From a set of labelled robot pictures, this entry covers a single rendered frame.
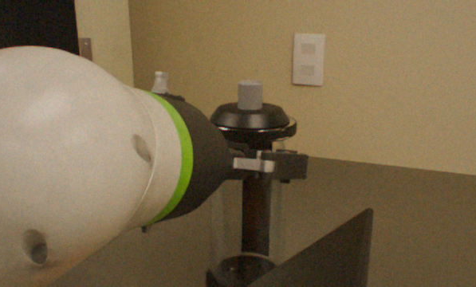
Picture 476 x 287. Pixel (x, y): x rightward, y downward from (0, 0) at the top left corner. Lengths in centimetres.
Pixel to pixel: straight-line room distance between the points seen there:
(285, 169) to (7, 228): 29
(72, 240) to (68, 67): 8
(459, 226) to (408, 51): 41
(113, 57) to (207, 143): 58
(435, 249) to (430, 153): 40
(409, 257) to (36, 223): 63
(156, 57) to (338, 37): 46
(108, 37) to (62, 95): 68
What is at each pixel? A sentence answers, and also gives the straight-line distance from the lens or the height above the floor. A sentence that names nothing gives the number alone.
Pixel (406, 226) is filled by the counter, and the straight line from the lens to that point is 87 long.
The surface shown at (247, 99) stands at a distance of 55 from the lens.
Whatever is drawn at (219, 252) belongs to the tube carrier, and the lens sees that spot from 59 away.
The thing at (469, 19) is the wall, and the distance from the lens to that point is 112.
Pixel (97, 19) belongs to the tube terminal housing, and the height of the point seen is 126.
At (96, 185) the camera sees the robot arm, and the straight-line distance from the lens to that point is 22.
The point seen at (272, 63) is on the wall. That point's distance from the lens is 118.
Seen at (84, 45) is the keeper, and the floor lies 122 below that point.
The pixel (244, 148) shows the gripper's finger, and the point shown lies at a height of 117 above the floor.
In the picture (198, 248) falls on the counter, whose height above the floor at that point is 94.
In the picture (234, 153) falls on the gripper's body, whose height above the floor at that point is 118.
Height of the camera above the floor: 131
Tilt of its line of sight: 18 degrees down
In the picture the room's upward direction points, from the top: straight up
